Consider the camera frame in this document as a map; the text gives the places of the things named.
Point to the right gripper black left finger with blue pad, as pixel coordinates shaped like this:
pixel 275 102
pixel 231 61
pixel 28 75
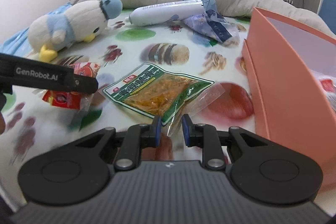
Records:
pixel 123 149

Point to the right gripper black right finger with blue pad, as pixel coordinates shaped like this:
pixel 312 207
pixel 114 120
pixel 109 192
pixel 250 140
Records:
pixel 205 136

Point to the green bean cartilage snack packet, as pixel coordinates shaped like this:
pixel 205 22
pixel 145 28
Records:
pixel 150 90

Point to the person's left hand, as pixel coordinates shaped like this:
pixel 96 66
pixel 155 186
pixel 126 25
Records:
pixel 2 124

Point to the blue star bedsheet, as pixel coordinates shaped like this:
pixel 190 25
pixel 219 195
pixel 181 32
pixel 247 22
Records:
pixel 19 44

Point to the small red snack packet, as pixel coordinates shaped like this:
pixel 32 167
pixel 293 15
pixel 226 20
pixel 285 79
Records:
pixel 80 94

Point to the penguin plush toy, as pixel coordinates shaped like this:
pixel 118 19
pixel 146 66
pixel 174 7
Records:
pixel 82 22

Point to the fruit print table cloth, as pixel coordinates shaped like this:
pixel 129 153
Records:
pixel 167 70

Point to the pink cardboard box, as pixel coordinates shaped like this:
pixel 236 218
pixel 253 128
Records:
pixel 283 57

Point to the white barcode snack packet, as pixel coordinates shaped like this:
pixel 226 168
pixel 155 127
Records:
pixel 327 84

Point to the white cylindrical tube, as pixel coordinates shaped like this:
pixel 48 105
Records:
pixel 165 12

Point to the blue chair back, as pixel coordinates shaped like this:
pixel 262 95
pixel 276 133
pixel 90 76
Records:
pixel 328 13

